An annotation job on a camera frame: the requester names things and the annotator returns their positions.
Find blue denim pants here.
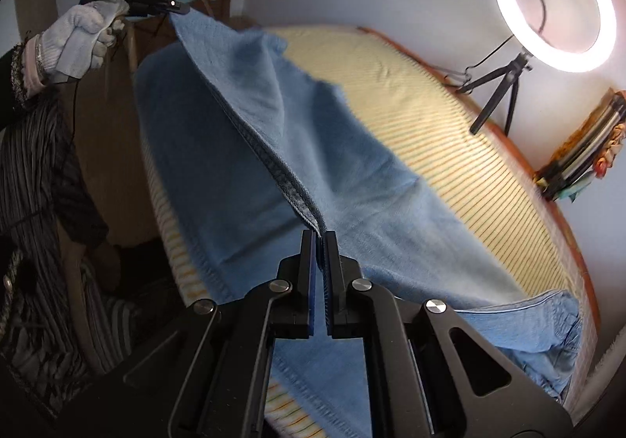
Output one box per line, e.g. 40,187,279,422
135,12,581,437

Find left gloved hand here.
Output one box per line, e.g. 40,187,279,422
34,0,130,81

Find yellow striped bed sheet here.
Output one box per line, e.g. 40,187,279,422
135,19,596,409

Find black tripod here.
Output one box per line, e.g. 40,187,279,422
457,48,532,136

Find colourful bundle on wall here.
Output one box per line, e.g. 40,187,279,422
535,88,625,202

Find black cable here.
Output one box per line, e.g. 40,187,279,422
430,33,517,89

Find white ring light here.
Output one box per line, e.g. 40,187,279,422
496,0,617,73

